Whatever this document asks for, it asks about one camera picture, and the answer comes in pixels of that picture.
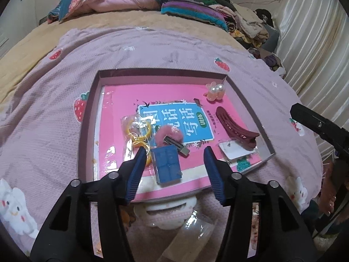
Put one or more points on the small clear plastic packet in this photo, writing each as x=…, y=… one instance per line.
x=234, y=150

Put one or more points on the shallow dark cardboard box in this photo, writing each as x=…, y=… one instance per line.
x=90, y=101

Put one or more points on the beige bedsheet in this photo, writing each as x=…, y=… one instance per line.
x=41, y=38

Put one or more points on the large clear plastic bag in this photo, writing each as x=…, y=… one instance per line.
x=188, y=237

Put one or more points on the pink fuzzy hair clip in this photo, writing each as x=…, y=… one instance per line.
x=166, y=133

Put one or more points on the white wardrobe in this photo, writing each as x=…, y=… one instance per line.
x=16, y=5

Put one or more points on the dark red claw clip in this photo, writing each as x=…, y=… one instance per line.
x=231, y=127

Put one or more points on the purple printed blanket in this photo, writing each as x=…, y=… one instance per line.
x=41, y=128

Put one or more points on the blue plastic box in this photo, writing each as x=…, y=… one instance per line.
x=166, y=166

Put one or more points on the grey cushion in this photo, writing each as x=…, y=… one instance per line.
x=271, y=36

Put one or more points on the white curtain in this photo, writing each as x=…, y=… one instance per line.
x=313, y=46

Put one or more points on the pink book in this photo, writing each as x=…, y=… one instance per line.
x=117, y=106

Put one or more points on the pearl flower hair clip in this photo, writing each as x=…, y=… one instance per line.
x=218, y=90

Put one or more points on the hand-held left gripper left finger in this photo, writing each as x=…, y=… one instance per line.
x=136, y=174

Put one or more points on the brown tulle bow hair clip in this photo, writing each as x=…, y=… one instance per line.
x=328, y=193

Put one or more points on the blue and pink floral quilt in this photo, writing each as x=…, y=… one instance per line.
x=109, y=0

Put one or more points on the striped pillow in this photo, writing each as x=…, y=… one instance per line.
x=196, y=13

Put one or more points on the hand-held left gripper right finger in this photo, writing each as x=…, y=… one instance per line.
x=214, y=174

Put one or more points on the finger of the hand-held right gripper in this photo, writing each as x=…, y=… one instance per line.
x=319, y=122

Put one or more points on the pile of clothes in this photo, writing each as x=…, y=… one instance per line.
x=250, y=24

